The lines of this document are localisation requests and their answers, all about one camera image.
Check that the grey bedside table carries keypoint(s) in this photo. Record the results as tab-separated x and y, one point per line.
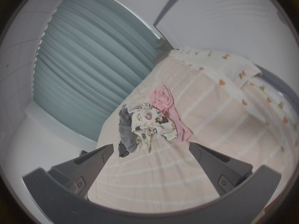
161	50

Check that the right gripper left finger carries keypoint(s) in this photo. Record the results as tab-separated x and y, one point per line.
86	169

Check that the white printed pyjama top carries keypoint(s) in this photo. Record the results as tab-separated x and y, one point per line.
149	122

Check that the pile of clothes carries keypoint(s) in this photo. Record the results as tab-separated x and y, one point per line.
126	134

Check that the blue-green curtain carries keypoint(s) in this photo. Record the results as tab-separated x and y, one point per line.
77	101
98	43

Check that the pink garment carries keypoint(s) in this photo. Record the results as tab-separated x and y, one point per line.
163	99

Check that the bed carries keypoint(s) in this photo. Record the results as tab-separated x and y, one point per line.
163	171

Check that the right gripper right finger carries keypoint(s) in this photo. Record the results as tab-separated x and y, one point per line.
217	171

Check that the white printed pillow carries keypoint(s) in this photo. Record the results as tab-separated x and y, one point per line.
233	69

